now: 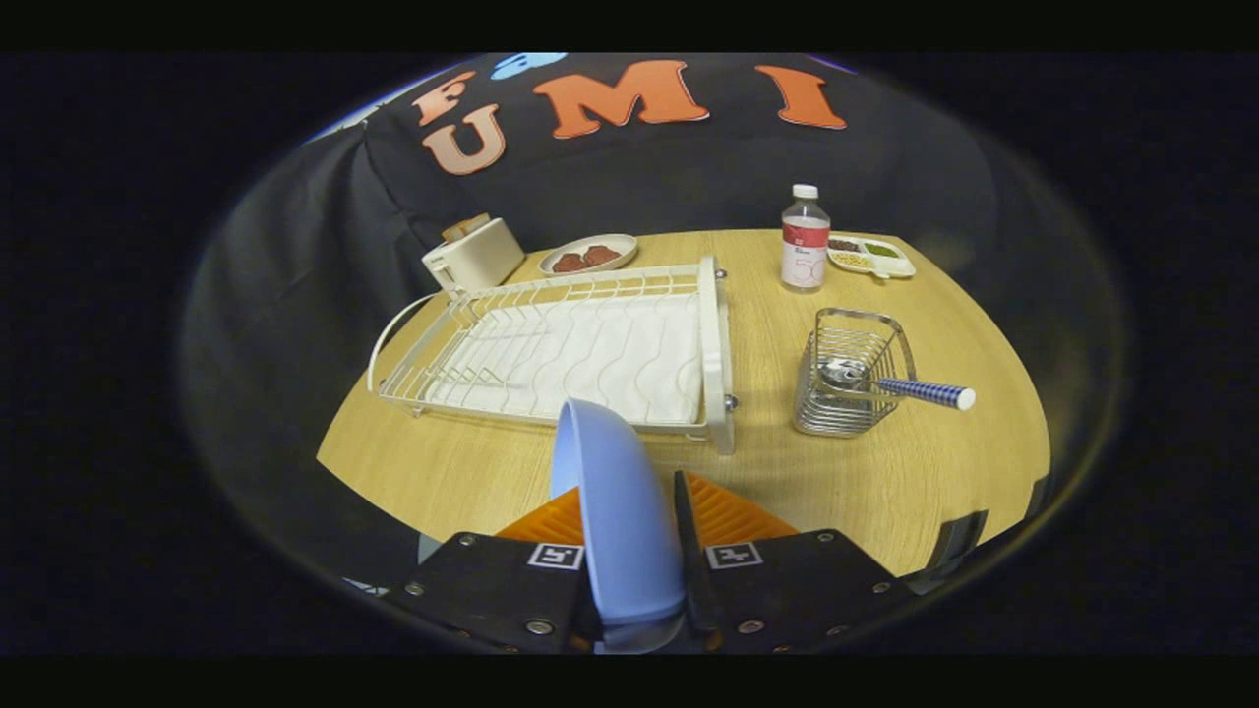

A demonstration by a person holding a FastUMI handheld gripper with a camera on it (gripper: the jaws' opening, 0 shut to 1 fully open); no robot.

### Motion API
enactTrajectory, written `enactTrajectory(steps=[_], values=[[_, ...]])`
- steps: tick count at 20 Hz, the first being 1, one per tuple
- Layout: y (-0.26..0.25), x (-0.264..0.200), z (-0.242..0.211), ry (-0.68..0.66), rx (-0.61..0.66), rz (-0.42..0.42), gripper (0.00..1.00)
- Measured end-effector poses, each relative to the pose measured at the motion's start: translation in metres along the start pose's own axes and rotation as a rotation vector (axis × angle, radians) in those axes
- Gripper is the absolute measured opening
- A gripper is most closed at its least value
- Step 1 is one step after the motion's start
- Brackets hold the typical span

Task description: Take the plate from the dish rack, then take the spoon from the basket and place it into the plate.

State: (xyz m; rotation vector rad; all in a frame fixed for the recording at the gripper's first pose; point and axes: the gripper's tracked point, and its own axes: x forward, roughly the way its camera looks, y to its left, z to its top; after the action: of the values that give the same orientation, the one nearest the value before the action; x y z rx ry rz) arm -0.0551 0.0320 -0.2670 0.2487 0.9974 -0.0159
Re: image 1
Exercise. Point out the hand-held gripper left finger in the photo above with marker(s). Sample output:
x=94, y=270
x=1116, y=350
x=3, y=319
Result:
x=492, y=590

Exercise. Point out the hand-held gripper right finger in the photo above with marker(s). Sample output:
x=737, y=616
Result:
x=696, y=580

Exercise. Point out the blue plate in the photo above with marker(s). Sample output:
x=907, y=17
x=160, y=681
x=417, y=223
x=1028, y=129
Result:
x=620, y=511

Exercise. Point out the white oval dish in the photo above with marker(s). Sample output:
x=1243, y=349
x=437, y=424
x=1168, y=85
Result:
x=629, y=248

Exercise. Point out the white divided snack dish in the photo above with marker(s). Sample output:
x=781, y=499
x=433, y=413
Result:
x=866, y=254

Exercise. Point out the person's grey trousers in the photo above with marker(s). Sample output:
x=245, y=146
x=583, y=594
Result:
x=429, y=549

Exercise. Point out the white toaster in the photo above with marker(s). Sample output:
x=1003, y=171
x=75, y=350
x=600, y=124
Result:
x=482, y=258

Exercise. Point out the red meat slice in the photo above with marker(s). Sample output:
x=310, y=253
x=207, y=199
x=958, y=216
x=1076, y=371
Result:
x=569, y=263
x=602, y=255

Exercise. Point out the clear bottle with red label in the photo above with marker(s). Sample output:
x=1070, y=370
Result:
x=805, y=246

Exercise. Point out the brown toast slice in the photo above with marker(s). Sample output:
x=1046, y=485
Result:
x=464, y=227

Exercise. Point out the black backdrop cloth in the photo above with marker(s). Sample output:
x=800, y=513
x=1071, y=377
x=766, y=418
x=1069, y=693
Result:
x=689, y=177

